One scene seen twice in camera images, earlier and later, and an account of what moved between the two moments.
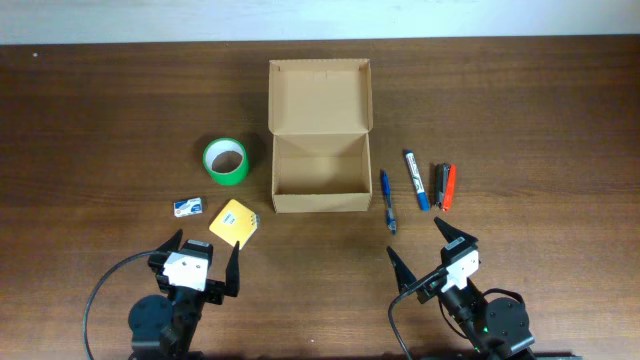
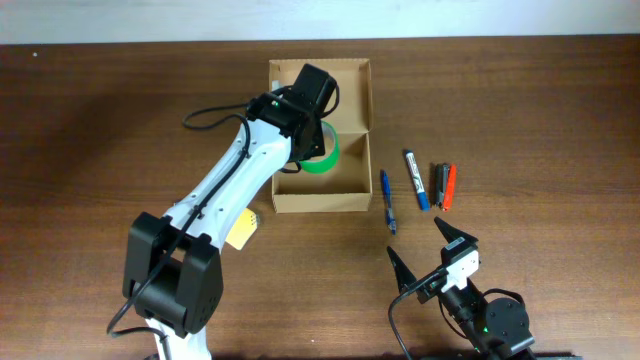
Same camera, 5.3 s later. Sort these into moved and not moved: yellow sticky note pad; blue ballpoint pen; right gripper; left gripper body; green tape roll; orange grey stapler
Moved: green tape roll; left gripper body
Not moved: blue ballpoint pen; yellow sticky note pad; orange grey stapler; right gripper
